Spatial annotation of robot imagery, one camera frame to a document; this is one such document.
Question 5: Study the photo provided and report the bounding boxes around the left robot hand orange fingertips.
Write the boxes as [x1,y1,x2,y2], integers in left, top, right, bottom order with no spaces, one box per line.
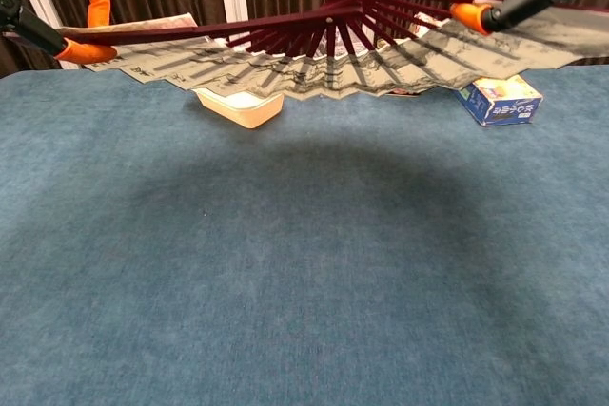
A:
[0,0,133,66]

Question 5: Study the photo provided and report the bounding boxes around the red ribbed paper folding fan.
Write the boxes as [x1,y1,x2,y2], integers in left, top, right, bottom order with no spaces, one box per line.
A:
[59,0,609,103]

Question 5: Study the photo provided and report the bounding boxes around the blue cracker box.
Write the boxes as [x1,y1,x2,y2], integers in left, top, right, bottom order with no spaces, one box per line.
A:
[454,73,544,127]

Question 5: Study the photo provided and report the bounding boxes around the cream plastic food tray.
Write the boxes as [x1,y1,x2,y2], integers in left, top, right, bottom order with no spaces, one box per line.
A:
[192,87,285,130]

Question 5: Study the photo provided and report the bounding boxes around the blue felt table mat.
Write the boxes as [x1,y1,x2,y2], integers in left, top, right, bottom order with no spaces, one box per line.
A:
[0,63,609,406]

